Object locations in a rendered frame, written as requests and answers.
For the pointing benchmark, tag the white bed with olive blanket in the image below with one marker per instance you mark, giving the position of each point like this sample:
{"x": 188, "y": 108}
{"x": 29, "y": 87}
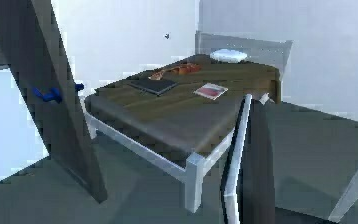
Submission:
{"x": 187, "y": 110}

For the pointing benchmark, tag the dark grey laptop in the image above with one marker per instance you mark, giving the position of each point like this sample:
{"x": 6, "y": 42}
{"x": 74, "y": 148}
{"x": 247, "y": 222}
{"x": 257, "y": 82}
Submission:
{"x": 153, "y": 85}

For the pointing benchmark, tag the pink and white book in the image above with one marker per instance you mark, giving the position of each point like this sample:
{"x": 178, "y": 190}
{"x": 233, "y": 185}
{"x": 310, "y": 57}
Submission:
{"x": 211, "y": 90}

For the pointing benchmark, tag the orange teddy bear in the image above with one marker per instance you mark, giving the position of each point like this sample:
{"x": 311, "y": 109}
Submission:
{"x": 180, "y": 70}

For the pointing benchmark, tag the white pillow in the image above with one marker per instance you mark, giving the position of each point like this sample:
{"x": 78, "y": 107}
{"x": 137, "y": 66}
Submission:
{"x": 228, "y": 55}

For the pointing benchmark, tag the dark grey room door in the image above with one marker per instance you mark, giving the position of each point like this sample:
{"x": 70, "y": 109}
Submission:
{"x": 43, "y": 66}

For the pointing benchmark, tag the white table frame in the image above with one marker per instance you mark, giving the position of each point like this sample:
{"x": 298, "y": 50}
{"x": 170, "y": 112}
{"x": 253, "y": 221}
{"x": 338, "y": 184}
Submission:
{"x": 357, "y": 180}

